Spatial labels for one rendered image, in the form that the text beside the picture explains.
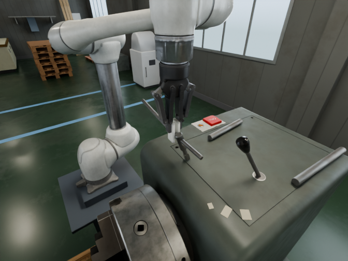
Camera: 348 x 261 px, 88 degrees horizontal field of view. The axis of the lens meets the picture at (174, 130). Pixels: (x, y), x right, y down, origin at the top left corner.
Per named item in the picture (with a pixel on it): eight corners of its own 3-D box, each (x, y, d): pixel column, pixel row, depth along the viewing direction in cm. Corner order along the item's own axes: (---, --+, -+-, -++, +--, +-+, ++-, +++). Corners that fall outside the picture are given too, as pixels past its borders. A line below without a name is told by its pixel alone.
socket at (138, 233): (147, 238, 43) (147, 235, 42) (133, 239, 43) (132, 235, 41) (147, 224, 46) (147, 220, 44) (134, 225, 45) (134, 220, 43)
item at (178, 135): (192, 158, 58) (183, 133, 51) (187, 162, 58) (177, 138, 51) (188, 155, 60) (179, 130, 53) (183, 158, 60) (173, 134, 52)
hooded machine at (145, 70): (162, 85, 492) (161, 31, 421) (145, 89, 464) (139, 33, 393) (150, 79, 536) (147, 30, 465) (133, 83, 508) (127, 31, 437)
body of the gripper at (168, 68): (180, 56, 48) (179, 89, 53) (151, 59, 45) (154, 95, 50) (197, 61, 43) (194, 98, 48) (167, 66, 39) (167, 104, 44)
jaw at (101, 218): (131, 235, 55) (119, 199, 54) (135, 243, 50) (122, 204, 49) (93, 257, 50) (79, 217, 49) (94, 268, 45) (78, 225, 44)
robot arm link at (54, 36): (50, 15, 60) (88, 15, 69) (34, 25, 71) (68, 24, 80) (67, 57, 65) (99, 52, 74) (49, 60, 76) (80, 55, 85)
